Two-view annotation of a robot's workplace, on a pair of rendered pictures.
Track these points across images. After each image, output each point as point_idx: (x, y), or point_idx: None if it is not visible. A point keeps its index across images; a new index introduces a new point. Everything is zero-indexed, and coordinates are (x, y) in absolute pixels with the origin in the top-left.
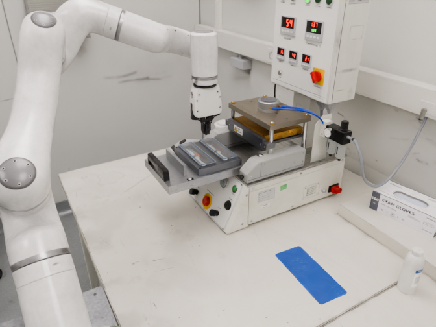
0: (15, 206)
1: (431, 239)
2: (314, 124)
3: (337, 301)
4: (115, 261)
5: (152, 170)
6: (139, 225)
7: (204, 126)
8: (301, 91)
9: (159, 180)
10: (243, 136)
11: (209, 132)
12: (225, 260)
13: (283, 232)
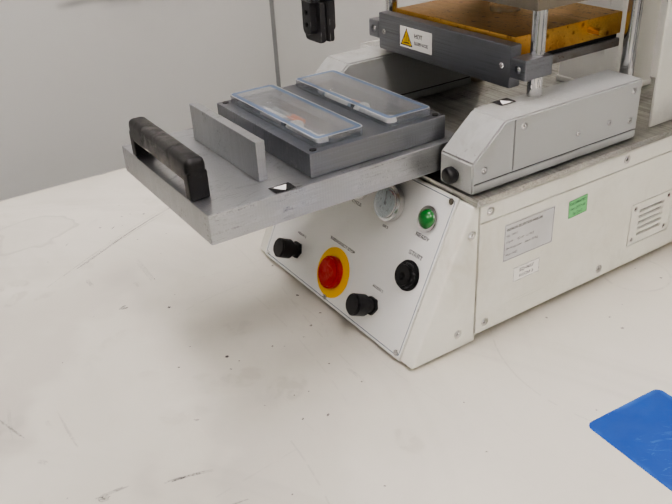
0: None
1: None
2: (641, 18)
3: None
4: (40, 495)
5: (148, 177)
6: (121, 364)
7: (313, 11)
8: None
9: (176, 203)
10: (436, 56)
11: (333, 34)
12: (425, 459)
13: (590, 350)
